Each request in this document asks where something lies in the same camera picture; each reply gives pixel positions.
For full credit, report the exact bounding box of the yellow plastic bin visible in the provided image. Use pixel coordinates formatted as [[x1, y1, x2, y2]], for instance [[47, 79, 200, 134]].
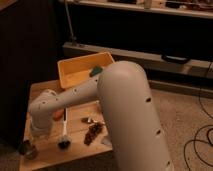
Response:
[[57, 52, 114, 89]]

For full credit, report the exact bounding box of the teal sponge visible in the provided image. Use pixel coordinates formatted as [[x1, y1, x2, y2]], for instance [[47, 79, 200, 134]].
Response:
[[89, 66, 103, 77]]

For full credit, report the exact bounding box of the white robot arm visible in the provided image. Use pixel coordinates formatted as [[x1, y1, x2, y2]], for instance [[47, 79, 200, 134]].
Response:
[[28, 61, 174, 171]]

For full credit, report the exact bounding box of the dark metal cup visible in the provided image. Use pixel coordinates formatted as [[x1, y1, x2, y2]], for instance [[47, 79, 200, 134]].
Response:
[[18, 140, 38, 160]]

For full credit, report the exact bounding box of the wooden table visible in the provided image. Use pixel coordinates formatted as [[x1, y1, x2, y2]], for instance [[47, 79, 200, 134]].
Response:
[[18, 79, 114, 171]]

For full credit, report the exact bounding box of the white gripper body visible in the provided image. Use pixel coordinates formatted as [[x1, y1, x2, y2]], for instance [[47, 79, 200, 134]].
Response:
[[30, 117, 53, 137]]

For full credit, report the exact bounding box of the black handle on shelf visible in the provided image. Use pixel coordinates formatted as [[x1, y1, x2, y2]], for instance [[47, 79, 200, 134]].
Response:
[[161, 55, 190, 64]]

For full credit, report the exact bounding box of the metal stand pole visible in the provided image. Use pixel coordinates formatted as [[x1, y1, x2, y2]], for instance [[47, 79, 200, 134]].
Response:
[[64, 0, 77, 45]]

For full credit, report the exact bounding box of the black cable on floor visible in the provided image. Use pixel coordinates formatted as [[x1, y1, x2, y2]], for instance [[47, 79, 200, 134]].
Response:
[[183, 61, 213, 168]]

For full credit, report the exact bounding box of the orange fruit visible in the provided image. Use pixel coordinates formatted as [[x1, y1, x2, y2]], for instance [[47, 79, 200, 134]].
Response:
[[53, 110, 64, 121]]

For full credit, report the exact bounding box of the bunch of dark grapes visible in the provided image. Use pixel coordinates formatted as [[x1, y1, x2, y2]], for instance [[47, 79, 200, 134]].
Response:
[[84, 122, 104, 146]]

